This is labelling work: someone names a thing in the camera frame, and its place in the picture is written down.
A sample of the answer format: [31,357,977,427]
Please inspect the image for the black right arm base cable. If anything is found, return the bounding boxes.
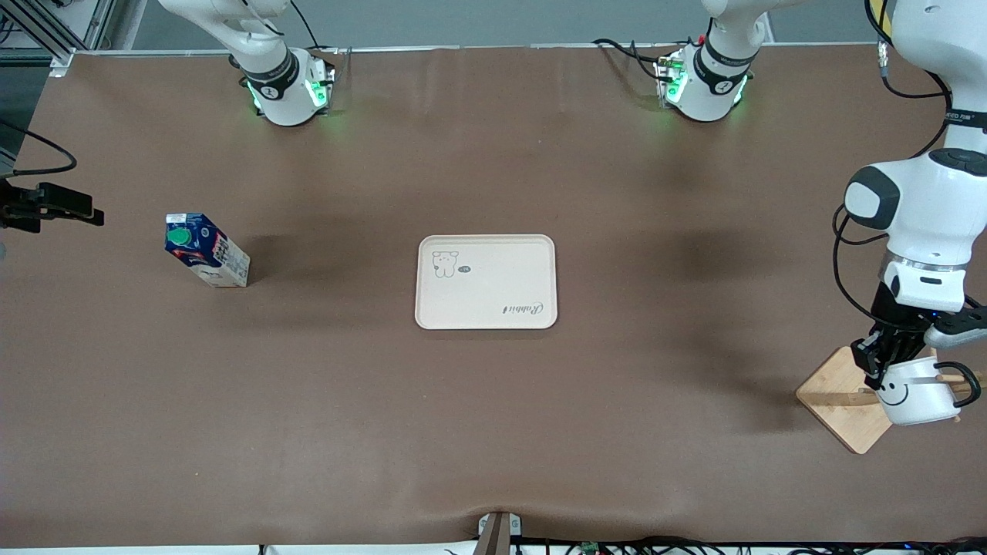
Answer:
[289,0,340,55]

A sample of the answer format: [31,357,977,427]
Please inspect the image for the cream rectangular tray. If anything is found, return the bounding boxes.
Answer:
[415,234,558,331]

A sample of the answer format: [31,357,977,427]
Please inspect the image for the black left arm base cables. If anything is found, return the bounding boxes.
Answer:
[592,37,672,82]

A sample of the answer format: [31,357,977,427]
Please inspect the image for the metal table clamp bracket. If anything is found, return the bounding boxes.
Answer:
[477,511,523,555]

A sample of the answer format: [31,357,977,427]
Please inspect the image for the blue milk carton green cap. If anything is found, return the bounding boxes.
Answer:
[163,213,251,288]

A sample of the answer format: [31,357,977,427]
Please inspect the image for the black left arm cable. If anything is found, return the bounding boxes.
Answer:
[831,0,957,325]

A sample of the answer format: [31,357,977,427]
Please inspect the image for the aluminium frame profile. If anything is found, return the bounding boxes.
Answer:
[0,0,116,74]

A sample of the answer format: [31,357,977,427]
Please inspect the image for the white smiley mug black handle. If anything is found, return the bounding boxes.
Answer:
[875,356,982,426]

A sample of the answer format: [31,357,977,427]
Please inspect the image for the wooden mug stand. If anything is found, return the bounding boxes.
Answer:
[796,345,987,456]

